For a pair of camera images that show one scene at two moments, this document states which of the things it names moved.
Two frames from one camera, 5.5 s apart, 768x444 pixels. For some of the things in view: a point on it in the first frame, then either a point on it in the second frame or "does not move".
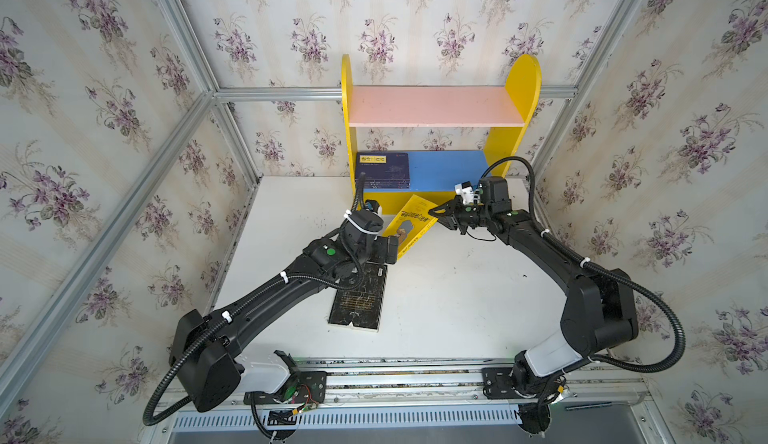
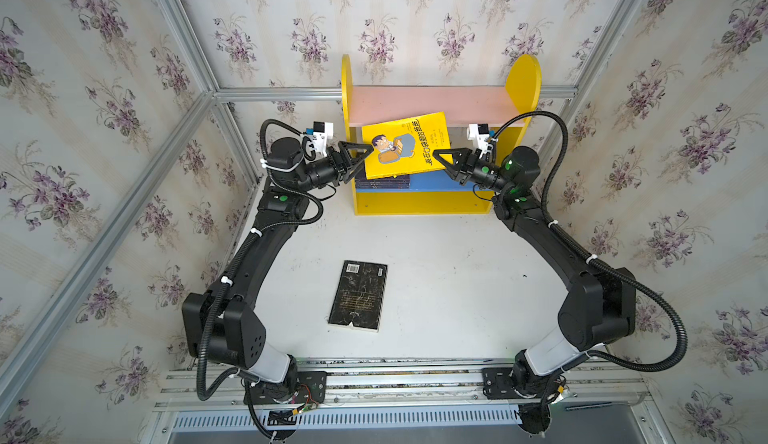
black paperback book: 362,304 does not move
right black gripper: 459,214 → 466,166
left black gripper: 389,249 → 341,162
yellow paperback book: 415,221 → 406,146
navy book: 384,180 does not move
